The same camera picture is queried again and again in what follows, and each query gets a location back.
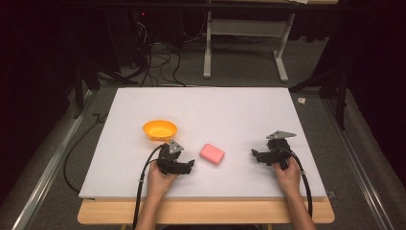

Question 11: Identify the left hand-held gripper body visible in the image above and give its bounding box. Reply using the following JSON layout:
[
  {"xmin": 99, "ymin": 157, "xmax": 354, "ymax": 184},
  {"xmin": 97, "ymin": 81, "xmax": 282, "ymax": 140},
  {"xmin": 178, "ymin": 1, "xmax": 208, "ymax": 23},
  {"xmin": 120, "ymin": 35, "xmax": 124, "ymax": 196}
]
[{"xmin": 155, "ymin": 139, "xmax": 188, "ymax": 176}]

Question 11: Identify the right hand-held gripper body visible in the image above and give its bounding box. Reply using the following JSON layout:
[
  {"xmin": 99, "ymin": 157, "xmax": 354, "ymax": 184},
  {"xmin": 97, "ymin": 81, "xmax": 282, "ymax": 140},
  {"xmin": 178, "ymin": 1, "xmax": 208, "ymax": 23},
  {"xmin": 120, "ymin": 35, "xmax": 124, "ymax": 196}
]
[{"xmin": 265, "ymin": 129, "xmax": 298, "ymax": 171}]

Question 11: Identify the person's left hand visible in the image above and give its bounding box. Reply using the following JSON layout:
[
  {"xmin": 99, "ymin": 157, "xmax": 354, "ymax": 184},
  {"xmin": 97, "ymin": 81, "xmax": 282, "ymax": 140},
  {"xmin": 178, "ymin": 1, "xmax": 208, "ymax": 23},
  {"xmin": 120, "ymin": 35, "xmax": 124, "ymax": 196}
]
[{"xmin": 146, "ymin": 159, "xmax": 178, "ymax": 199}]

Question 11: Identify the person's right hand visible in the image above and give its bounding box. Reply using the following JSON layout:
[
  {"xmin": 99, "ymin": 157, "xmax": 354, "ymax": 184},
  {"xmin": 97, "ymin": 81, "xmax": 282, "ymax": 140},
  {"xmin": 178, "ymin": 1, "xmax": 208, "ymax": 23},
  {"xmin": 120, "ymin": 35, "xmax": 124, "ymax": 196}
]
[{"xmin": 272, "ymin": 157, "xmax": 303, "ymax": 198}]

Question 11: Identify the pink soap bar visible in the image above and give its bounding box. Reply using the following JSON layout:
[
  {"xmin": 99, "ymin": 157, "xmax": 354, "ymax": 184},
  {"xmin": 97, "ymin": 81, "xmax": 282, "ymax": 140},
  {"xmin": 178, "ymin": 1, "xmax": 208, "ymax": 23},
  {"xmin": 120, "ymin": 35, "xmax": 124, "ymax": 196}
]
[{"xmin": 199, "ymin": 143, "xmax": 226, "ymax": 167}]

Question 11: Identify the orange plastic bowl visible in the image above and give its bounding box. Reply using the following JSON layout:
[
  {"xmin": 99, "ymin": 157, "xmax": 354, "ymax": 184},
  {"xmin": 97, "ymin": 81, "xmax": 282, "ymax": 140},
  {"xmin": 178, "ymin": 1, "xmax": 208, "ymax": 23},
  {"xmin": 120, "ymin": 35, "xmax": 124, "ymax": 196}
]
[{"xmin": 142, "ymin": 119, "xmax": 178, "ymax": 143}]

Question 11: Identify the wooden table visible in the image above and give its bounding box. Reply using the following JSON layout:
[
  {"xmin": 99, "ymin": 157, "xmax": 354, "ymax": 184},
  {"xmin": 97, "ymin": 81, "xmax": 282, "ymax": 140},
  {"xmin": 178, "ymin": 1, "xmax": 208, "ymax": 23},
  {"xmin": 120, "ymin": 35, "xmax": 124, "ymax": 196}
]
[{"xmin": 77, "ymin": 196, "xmax": 336, "ymax": 225}]

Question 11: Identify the white foam board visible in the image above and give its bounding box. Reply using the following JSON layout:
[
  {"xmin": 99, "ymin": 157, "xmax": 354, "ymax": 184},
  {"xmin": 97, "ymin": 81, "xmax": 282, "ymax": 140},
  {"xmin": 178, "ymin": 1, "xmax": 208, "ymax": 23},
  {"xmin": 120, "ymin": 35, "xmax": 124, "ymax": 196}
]
[{"xmin": 78, "ymin": 86, "xmax": 327, "ymax": 201}]

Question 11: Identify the black metal stand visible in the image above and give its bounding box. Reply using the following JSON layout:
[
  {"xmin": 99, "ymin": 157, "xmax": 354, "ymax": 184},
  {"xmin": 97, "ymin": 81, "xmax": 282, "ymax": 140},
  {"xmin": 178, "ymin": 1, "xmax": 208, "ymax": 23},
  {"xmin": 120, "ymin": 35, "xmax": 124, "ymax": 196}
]
[
  {"xmin": 288, "ymin": 65, "xmax": 350, "ymax": 131},
  {"xmin": 72, "ymin": 58, "xmax": 139, "ymax": 120}
]

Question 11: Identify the dark computer tower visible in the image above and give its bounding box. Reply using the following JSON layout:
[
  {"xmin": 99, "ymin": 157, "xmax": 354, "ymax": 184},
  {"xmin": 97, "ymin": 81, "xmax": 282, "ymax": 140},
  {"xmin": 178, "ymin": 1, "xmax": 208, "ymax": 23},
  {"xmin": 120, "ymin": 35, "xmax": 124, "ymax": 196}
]
[{"xmin": 127, "ymin": 9, "xmax": 186, "ymax": 66}]

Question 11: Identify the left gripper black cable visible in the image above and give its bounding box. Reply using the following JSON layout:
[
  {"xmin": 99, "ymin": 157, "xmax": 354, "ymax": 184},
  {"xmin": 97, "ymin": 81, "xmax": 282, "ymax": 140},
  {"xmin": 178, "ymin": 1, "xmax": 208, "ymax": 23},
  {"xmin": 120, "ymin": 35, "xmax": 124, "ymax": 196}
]
[{"xmin": 131, "ymin": 144, "xmax": 166, "ymax": 230}]

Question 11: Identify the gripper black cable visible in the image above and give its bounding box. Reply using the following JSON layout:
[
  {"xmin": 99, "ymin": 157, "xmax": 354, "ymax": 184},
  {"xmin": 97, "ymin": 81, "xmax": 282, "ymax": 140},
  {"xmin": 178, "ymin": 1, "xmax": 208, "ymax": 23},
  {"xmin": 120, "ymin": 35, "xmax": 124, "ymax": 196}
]
[
  {"xmin": 131, "ymin": 144, "xmax": 166, "ymax": 230},
  {"xmin": 278, "ymin": 146, "xmax": 314, "ymax": 219}
]

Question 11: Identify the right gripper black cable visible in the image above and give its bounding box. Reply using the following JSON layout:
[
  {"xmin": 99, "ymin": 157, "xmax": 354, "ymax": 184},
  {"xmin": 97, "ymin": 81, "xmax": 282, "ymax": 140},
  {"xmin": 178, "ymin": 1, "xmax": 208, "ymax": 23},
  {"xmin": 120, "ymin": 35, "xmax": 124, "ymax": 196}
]
[{"xmin": 278, "ymin": 146, "xmax": 314, "ymax": 219}]

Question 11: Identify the aluminium rail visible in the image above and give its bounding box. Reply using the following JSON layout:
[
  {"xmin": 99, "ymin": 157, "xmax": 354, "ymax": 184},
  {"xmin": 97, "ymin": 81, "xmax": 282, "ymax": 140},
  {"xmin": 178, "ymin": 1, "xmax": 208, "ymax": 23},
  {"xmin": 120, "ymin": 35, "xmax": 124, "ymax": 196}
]
[
  {"xmin": 11, "ymin": 90, "xmax": 96, "ymax": 230},
  {"xmin": 321, "ymin": 98, "xmax": 395, "ymax": 230}
]

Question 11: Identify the tangle of black floor cables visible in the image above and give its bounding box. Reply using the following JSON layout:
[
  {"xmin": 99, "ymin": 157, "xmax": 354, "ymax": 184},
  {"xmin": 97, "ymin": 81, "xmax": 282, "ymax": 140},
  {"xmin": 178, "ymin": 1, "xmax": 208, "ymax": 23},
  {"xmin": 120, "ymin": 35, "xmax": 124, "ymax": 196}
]
[{"xmin": 126, "ymin": 18, "xmax": 188, "ymax": 88}]

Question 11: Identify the black floor cable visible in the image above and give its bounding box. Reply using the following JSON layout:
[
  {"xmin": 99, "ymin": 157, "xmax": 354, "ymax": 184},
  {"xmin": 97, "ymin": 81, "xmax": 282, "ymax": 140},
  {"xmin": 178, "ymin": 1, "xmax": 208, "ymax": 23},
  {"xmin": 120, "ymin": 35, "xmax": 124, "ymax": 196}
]
[{"xmin": 62, "ymin": 112, "xmax": 110, "ymax": 195}]

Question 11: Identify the white metal desk frame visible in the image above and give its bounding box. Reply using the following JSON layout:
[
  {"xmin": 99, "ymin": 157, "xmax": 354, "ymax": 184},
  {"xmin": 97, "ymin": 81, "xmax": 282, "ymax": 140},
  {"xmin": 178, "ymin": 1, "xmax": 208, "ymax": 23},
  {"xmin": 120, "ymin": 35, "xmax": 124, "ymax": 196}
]
[{"xmin": 202, "ymin": 11, "xmax": 297, "ymax": 83}]

